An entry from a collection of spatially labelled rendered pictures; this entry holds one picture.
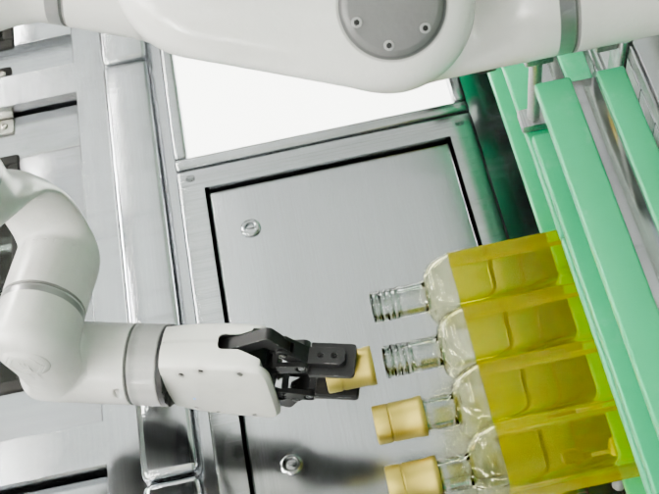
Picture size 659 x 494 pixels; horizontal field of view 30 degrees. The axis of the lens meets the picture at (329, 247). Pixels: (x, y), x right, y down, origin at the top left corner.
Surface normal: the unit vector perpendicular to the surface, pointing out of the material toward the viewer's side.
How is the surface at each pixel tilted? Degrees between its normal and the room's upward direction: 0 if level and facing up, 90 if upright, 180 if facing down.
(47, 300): 117
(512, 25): 58
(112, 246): 90
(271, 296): 90
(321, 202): 90
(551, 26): 85
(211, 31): 79
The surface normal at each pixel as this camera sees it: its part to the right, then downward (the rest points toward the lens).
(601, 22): 0.15, 0.78
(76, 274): 0.76, -0.33
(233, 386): -0.12, 0.84
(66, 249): 0.41, -0.53
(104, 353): -0.12, -0.35
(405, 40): 0.04, 0.33
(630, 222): -0.11, -0.54
